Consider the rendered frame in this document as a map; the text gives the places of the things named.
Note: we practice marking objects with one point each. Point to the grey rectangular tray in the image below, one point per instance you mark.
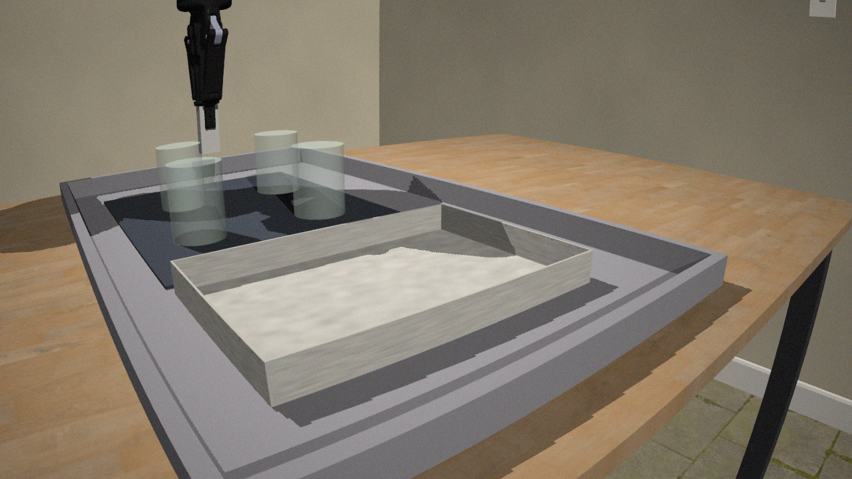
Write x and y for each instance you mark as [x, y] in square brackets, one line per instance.
[304, 312]

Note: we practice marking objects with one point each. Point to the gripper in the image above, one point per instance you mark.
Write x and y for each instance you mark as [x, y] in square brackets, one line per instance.
[206, 53]

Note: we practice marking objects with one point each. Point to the clear glass cylinder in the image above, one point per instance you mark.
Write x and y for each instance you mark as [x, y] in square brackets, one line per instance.
[171, 152]
[274, 161]
[196, 201]
[318, 180]

